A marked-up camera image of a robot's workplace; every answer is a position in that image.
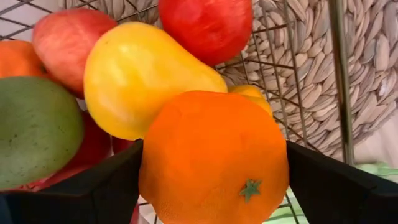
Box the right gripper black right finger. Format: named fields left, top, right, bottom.
left=285, top=140, right=398, bottom=224

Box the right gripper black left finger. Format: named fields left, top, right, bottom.
left=0, top=139, right=144, bottom=224

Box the red apple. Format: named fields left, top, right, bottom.
left=12, top=110, right=144, bottom=193
left=157, top=0, right=254, bottom=67

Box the green pear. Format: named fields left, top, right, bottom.
left=0, top=77, right=85, bottom=191

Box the bronze wire basket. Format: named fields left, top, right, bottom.
left=0, top=0, right=357, bottom=224

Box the yellow lemon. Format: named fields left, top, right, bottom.
left=83, top=21, right=228, bottom=141

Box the orange fruit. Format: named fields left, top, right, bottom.
left=0, top=39, right=50, bottom=79
left=138, top=90, right=290, bottom=224

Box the yellow bell pepper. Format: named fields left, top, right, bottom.
left=228, top=84, right=274, bottom=121

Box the peach apple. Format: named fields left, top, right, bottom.
left=32, top=8, right=118, bottom=100

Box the round woven placemat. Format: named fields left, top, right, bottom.
left=57, top=0, right=398, bottom=159

